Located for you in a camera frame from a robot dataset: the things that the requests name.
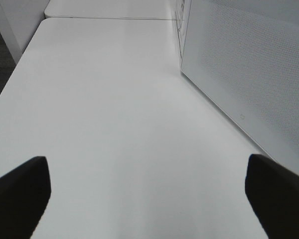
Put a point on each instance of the white microwave door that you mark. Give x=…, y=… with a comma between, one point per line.
x=244, y=56

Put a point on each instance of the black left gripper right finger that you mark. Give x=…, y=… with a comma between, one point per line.
x=273, y=192

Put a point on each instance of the white microwave oven body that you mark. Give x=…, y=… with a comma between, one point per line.
x=182, y=10

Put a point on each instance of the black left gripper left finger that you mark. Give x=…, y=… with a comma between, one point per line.
x=24, y=195

